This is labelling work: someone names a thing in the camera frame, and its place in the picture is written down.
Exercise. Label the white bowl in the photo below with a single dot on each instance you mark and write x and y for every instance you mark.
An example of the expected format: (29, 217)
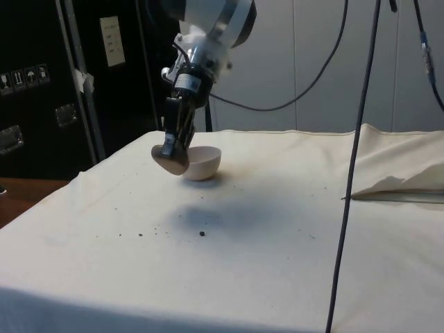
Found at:
(203, 166)

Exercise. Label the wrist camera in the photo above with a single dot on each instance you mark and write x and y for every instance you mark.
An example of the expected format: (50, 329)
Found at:
(211, 52)

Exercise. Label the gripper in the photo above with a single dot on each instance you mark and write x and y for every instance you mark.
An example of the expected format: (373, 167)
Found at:
(194, 86)

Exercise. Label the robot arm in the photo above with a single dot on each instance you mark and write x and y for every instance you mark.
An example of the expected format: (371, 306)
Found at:
(204, 14)

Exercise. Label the black cabinet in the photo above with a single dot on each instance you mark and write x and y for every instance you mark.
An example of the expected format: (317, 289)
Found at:
(34, 34)

